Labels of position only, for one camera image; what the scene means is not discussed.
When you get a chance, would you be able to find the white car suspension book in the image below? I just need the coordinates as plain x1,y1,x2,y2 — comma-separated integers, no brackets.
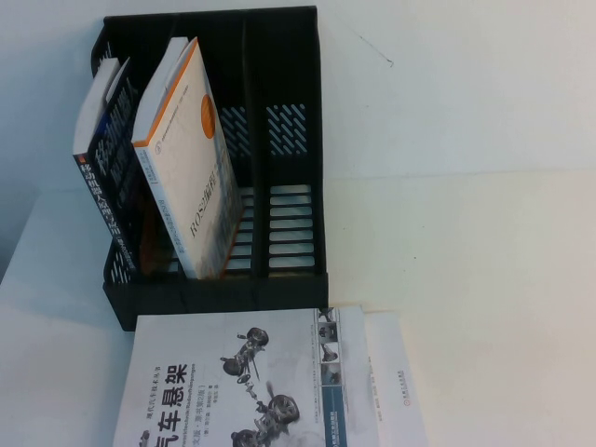
111,305,379,447

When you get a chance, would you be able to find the white orange ROS2 book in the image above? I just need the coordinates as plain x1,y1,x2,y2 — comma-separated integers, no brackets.
131,36,246,280

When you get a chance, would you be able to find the black plastic book stand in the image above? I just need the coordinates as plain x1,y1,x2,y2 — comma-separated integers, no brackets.
91,5,331,332

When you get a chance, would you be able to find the white autonomous driving book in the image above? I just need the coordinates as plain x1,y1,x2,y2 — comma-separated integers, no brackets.
362,310,430,447

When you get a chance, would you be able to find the dark blue mobile robot book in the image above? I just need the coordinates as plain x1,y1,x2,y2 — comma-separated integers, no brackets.
73,57,142,275

